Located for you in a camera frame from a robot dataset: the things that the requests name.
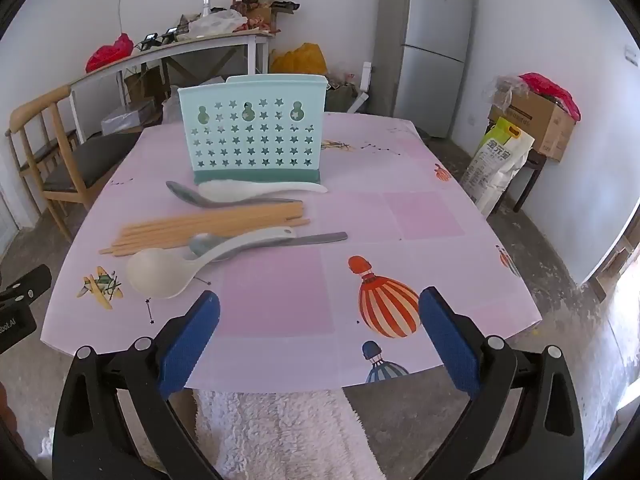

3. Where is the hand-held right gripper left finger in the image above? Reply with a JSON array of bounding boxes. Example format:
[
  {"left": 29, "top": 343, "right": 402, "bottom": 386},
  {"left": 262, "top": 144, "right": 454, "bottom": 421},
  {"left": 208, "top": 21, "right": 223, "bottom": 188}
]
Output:
[{"left": 52, "top": 290, "right": 221, "bottom": 480}]

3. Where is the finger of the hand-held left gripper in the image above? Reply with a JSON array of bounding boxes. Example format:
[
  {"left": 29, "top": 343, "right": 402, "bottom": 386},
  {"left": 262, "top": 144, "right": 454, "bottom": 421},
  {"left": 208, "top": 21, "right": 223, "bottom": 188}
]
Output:
[{"left": 0, "top": 265, "right": 52, "bottom": 306}]

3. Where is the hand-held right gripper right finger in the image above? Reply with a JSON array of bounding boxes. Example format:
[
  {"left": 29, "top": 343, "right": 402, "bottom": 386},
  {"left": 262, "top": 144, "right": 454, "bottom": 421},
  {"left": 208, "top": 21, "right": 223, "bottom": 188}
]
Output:
[{"left": 419, "top": 286, "right": 586, "bottom": 480}]

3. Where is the large white round spoon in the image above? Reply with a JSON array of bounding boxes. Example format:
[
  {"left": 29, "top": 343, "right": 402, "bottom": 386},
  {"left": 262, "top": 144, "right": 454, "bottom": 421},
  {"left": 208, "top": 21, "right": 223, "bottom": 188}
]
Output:
[{"left": 126, "top": 227, "right": 299, "bottom": 299}]

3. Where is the pile of wooden chopsticks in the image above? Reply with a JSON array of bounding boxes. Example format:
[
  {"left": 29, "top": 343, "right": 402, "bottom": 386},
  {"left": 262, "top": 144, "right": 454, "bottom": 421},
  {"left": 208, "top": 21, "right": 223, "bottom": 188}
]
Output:
[{"left": 98, "top": 200, "right": 311, "bottom": 257}]

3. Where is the grey spoon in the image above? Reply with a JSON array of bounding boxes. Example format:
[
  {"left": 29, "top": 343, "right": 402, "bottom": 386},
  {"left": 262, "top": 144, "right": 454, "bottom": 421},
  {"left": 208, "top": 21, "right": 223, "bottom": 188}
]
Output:
[{"left": 166, "top": 180, "right": 303, "bottom": 209}]

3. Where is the small white spoon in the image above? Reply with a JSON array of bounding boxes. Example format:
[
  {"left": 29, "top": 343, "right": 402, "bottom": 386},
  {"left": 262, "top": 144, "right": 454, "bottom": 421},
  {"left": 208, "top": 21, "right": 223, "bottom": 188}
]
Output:
[{"left": 199, "top": 179, "right": 328, "bottom": 202}]

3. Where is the grey-blue spoon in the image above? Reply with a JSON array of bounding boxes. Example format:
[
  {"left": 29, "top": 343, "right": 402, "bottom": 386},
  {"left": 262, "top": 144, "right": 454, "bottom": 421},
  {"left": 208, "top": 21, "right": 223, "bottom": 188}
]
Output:
[{"left": 189, "top": 231, "right": 349, "bottom": 262}]

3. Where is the light blue utensil holder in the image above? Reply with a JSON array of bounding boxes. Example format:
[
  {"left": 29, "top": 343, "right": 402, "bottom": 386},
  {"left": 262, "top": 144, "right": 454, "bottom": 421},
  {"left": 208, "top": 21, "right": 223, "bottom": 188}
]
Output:
[{"left": 178, "top": 74, "right": 328, "bottom": 184}]

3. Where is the pink printed tablecloth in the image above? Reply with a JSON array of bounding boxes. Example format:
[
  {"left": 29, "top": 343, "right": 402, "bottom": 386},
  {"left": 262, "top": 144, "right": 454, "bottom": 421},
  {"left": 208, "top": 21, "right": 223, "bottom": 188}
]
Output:
[{"left": 41, "top": 110, "right": 543, "bottom": 391}]

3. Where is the white fluffy garment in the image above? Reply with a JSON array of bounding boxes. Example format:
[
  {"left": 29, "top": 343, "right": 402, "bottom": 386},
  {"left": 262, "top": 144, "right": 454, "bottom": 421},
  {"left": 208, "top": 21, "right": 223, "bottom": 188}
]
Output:
[{"left": 192, "top": 387, "right": 386, "bottom": 480}]

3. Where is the white and yellow sack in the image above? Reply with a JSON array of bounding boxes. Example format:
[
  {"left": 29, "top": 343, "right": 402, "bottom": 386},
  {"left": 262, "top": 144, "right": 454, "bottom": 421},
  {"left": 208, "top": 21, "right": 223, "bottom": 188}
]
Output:
[{"left": 460, "top": 116, "right": 536, "bottom": 219}]

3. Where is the wooden chair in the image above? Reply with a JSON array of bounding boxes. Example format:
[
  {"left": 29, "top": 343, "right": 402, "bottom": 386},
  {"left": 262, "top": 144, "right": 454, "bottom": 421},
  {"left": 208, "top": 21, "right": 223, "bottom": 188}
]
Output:
[{"left": 5, "top": 84, "right": 146, "bottom": 241}]

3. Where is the dark stool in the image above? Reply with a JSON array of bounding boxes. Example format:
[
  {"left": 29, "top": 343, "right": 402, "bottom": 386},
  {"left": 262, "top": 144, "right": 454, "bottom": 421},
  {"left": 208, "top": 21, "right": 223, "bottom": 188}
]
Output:
[{"left": 510, "top": 147, "right": 547, "bottom": 213}]

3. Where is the grey flat box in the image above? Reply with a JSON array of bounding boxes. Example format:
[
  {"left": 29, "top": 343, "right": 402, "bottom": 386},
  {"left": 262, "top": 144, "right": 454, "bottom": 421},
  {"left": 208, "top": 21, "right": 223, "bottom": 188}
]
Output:
[{"left": 101, "top": 100, "right": 163, "bottom": 136}]

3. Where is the cardboard box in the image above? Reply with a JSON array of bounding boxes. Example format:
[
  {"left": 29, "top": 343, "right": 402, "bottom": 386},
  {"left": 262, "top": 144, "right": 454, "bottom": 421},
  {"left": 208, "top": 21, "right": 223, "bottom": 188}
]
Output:
[{"left": 489, "top": 87, "right": 576, "bottom": 162}]

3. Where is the red plastic bag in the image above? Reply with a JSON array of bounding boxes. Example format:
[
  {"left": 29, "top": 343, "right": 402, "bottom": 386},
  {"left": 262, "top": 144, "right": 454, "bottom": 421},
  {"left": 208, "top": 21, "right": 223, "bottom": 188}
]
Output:
[{"left": 85, "top": 33, "right": 135, "bottom": 73}]

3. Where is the green bag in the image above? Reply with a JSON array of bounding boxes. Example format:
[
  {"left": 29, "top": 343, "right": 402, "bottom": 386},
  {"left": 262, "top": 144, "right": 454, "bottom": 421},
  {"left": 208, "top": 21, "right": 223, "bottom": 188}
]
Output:
[{"left": 325, "top": 80, "right": 361, "bottom": 111}]

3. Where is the red bag on cardboard box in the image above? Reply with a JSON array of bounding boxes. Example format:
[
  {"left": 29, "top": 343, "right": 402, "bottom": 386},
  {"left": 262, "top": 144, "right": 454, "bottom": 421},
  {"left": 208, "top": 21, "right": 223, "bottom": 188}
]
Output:
[{"left": 517, "top": 73, "right": 582, "bottom": 122}]

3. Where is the white side table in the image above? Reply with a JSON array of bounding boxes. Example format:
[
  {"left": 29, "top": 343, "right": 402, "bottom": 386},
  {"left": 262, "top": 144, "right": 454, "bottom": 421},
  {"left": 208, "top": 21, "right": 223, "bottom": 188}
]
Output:
[{"left": 70, "top": 30, "right": 277, "bottom": 143}]

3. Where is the grey refrigerator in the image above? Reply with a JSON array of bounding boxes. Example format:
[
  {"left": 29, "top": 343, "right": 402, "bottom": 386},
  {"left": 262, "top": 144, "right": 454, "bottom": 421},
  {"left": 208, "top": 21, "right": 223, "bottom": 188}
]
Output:
[{"left": 369, "top": 0, "right": 475, "bottom": 139}]

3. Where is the yellow plastic bag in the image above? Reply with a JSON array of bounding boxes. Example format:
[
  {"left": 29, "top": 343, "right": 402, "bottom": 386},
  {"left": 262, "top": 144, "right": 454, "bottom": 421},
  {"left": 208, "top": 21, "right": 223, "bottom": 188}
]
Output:
[{"left": 270, "top": 43, "right": 328, "bottom": 76}]

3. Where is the white plastic bag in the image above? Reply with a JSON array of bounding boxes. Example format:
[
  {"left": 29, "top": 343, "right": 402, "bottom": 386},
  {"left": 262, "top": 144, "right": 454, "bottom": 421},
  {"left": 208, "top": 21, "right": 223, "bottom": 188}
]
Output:
[{"left": 189, "top": 9, "right": 248, "bottom": 38}]

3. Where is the pile of snack packages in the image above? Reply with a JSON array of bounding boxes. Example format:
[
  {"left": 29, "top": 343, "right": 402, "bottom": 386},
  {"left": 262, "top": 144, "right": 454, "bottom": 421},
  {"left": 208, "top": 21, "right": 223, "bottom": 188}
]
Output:
[{"left": 231, "top": 0, "right": 301, "bottom": 31}]

